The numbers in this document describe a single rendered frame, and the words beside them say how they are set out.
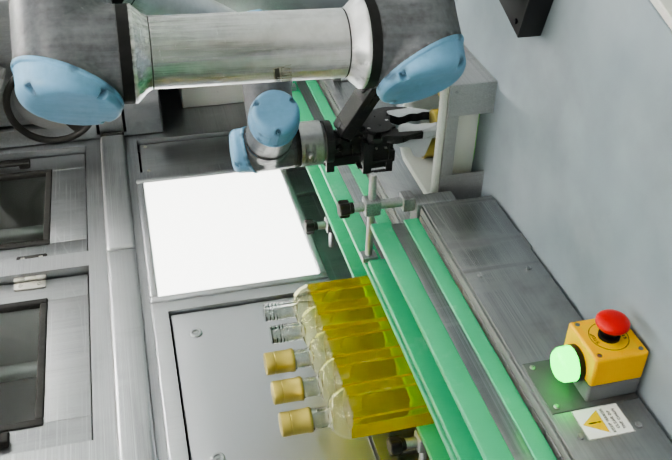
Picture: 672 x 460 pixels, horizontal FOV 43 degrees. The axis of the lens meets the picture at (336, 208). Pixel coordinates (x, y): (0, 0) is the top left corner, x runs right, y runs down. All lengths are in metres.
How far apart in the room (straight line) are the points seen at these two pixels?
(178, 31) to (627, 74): 0.52
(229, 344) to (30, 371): 0.35
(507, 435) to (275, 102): 0.57
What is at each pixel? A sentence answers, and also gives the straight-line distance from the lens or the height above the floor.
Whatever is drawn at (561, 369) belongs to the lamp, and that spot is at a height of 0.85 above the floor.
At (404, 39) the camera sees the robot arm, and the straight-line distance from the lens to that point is 1.03.
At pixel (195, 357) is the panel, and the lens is 1.49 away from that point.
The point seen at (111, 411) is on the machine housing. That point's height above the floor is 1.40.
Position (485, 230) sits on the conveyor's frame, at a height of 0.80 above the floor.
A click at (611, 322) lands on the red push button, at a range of 1.04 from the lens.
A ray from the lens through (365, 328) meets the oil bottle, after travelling 1.31.
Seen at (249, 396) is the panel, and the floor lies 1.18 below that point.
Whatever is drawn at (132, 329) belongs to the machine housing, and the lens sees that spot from 1.57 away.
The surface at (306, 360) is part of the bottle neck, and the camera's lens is 1.29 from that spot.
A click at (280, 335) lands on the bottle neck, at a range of 1.32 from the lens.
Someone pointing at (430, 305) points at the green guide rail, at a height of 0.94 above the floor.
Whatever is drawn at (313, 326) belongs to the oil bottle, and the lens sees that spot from 1.31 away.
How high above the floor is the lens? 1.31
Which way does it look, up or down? 13 degrees down
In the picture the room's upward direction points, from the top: 97 degrees counter-clockwise
